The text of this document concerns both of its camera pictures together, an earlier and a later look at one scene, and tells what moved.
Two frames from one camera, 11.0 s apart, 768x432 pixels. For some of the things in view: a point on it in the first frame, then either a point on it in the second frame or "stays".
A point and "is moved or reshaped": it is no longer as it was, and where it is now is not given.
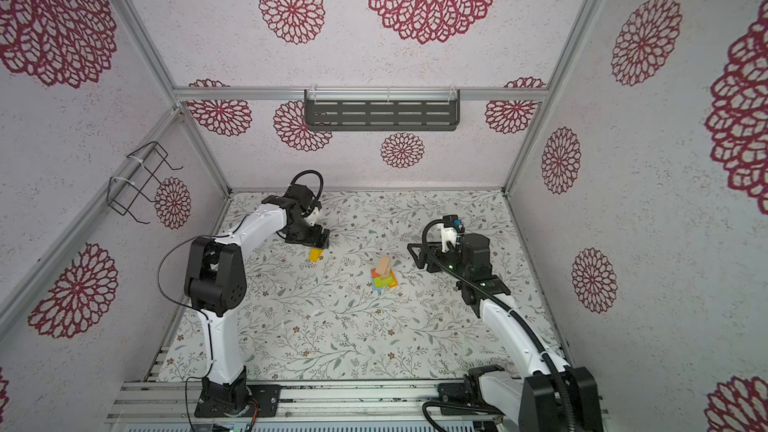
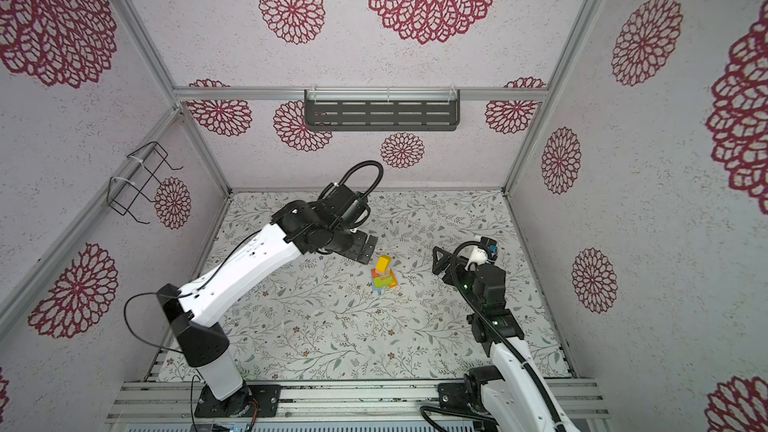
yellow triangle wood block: [315, 253] is moved or reshaped
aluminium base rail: [174, 401] stays
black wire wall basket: [123, 192] stays
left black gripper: [314, 239] -> [357, 253]
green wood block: [382, 283] stays
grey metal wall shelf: [382, 109] stays
